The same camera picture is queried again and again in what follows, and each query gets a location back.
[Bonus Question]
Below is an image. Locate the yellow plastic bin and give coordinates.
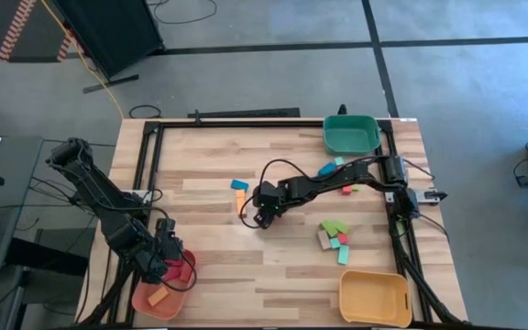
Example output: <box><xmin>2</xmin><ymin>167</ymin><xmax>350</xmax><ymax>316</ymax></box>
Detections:
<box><xmin>338</xmin><ymin>269</ymin><xmax>413</xmax><ymax>329</ymax></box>

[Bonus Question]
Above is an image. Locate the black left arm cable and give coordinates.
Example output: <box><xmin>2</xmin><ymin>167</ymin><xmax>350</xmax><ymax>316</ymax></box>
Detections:
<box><xmin>153</xmin><ymin>208</ymin><xmax>199</xmax><ymax>292</ymax></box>

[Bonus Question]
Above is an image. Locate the black metal table frame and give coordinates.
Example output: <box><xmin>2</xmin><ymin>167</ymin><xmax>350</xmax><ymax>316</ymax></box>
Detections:
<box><xmin>80</xmin><ymin>117</ymin><xmax>469</xmax><ymax>329</ymax></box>

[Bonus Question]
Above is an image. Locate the dark grey desk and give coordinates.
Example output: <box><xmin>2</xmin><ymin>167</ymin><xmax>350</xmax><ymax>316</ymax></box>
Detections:
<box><xmin>0</xmin><ymin>135</ymin><xmax>45</xmax><ymax>276</ymax></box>

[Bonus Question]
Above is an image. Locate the tan wooden block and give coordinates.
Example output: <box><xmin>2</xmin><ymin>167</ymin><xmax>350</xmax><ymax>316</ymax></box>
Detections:
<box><xmin>316</xmin><ymin>229</ymin><xmax>333</xmax><ymax>251</ymax></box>

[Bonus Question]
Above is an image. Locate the yellow cable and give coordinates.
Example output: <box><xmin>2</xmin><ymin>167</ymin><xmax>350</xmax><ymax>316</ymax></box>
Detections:
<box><xmin>38</xmin><ymin>0</ymin><xmax>126</xmax><ymax>121</ymax></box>

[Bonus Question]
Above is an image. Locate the large black partition panel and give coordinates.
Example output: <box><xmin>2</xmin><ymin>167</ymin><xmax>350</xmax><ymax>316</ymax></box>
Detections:
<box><xmin>54</xmin><ymin>0</ymin><xmax>165</xmax><ymax>94</ymax></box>

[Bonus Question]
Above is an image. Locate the coiled black floor cable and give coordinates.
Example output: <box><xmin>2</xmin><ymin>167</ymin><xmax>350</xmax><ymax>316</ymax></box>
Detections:
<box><xmin>128</xmin><ymin>104</ymin><xmax>163</xmax><ymax>120</ymax></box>

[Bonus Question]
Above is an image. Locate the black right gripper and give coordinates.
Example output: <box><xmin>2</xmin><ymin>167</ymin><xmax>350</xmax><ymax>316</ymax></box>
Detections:
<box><xmin>252</xmin><ymin>180</ymin><xmax>291</xmax><ymax>230</ymax></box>

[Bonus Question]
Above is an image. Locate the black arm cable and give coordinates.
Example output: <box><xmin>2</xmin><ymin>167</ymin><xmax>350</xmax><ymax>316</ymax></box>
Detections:
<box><xmin>238</xmin><ymin>158</ymin><xmax>325</xmax><ymax>230</ymax></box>
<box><xmin>153</xmin><ymin>208</ymin><xmax>199</xmax><ymax>292</ymax></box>

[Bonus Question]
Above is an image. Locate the green plastic bin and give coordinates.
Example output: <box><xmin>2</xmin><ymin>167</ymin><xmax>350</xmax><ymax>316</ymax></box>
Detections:
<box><xmin>322</xmin><ymin>114</ymin><xmax>382</xmax><ymax>156</ymax></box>

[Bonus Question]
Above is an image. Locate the black mat with orange stripes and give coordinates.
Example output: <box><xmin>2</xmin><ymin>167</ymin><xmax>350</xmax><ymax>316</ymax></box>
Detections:
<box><xmin>0</xmin><ymin>0</ymin><xmax>78</xmax><ymax>63</ymax></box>

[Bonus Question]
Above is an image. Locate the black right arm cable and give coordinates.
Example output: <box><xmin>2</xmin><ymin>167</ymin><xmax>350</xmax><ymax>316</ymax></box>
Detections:
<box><xmin>238</xmin><ymin>158</ymin><xmax>325</xmax><ymax>230</ymax></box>

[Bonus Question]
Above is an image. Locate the thin black floor cable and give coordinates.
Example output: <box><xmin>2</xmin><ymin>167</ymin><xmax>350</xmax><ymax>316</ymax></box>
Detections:
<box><xmin>147</xmin><ymin>0</ymin><xmax>218</xmax><ymax>26</ymax></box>

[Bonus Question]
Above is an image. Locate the long black floor bar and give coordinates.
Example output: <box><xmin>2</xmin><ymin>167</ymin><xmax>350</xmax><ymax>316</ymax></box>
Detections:
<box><xmin>187</xmin><ymin>107</ymin><xmax>301</xmax><ymax>119</ymax></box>

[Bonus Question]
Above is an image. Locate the salmon orange plastic bin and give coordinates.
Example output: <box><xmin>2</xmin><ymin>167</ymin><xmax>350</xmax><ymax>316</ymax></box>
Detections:
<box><xmin>130</xmin><ymin>248</ymin><xmax>199</xmax><ymax>322</ymax></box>

